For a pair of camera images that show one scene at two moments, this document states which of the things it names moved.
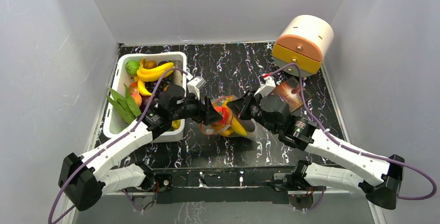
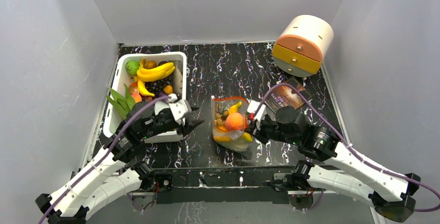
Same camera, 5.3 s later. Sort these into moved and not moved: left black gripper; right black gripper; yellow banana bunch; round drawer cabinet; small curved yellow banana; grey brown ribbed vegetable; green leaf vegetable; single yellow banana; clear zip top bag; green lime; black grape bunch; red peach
Moved: right black gripper; left black gripper; clear zip top bag; single yellow banana; red peach
Not moved: yellow banana bunch; black grape bunch; round drawer cabinet; grey brown ribbed vegetable; green leaf vegetable; small curved yellow banana; green lime
